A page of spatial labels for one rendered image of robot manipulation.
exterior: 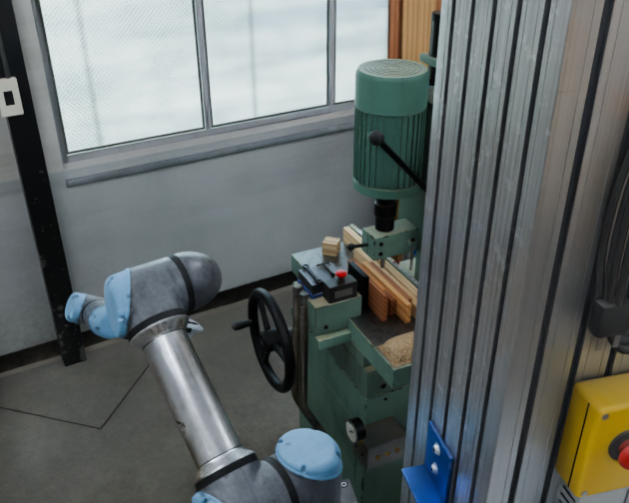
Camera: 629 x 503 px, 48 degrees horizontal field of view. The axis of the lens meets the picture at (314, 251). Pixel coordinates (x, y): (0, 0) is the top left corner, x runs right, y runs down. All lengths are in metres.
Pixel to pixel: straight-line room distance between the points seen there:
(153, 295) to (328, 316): 0.63
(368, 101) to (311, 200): 1.79
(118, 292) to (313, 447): 0.44
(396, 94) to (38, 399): 2.07
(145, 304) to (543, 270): 0.79
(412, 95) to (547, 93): 1.06
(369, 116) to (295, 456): 0.83
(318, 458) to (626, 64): 0.86
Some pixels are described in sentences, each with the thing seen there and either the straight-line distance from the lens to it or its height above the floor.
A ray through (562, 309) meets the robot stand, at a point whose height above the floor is 1.56.
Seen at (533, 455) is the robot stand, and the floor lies 1.36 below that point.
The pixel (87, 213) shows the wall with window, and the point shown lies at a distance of 3.04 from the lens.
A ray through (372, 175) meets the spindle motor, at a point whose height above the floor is 1.26.
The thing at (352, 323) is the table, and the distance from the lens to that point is 1.83.
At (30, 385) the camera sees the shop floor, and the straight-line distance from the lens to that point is 3.25.
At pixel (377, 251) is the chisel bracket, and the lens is 1.88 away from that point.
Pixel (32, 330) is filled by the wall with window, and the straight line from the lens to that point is 3.25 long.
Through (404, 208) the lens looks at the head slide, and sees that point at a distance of 1.96.
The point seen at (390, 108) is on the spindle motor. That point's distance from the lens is 1.68.
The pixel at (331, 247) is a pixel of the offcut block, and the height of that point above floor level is 0.93.
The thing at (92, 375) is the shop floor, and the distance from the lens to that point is 3.21.
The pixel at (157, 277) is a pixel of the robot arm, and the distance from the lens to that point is 1.32.
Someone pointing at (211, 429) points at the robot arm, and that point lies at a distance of 1.26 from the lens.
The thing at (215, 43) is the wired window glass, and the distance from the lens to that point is 3.07.
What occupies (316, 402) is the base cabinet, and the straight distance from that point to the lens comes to 2.24.
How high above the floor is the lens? 1.97
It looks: 30 degrees down
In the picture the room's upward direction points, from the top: straight up
